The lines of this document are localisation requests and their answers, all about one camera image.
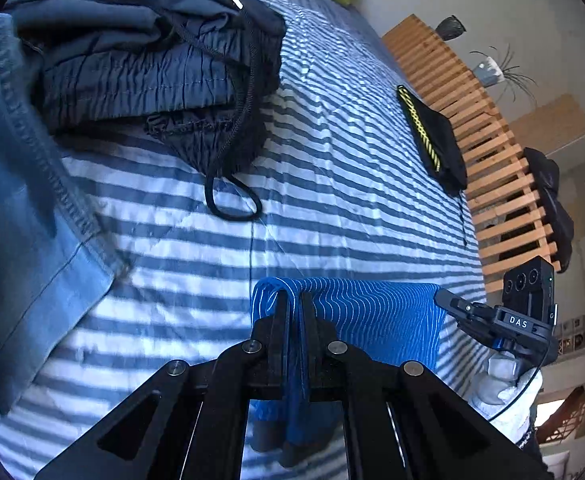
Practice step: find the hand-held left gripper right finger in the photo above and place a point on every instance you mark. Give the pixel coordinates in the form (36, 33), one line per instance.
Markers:
(318, 350)

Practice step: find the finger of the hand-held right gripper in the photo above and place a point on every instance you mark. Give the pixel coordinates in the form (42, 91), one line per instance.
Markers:
(465, 312)

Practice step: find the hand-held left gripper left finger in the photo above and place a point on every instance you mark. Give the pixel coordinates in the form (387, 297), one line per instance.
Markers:
(277, 340)

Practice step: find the blue wavy striped cloth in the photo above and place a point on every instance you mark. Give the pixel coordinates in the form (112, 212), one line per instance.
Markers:
(382, 320)

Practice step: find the person's right forearm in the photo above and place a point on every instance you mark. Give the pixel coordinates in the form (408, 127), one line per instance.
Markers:
(532, 447)

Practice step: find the person's right hand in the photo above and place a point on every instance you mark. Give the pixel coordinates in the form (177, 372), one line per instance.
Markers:
(504, 395)

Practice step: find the wooden chair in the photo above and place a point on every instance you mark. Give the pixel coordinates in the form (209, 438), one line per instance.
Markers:
(567, 410)

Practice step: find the blue striped bed quilt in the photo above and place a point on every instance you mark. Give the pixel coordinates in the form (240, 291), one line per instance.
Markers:
(347, 200)

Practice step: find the black garment with yellow trim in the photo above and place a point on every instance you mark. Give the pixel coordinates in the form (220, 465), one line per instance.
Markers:
(442, 145)

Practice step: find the wooden cabinet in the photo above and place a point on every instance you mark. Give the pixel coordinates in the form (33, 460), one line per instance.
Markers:
(557, 125)

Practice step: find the potted plant in white pot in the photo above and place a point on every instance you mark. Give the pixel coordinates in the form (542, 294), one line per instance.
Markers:
(490, 71)

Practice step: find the dark ceramic vase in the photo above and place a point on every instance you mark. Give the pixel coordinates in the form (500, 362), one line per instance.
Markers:
(450, 28)

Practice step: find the blue denim jeans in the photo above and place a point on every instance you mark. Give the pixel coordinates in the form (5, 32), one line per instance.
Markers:
(12, 185)

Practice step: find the black clothes on rail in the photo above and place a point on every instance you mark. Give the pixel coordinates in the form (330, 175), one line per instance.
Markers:
(547, 195)

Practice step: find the wooden slatted bed rail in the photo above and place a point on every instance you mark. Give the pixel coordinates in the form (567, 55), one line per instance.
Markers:
(437, 60)

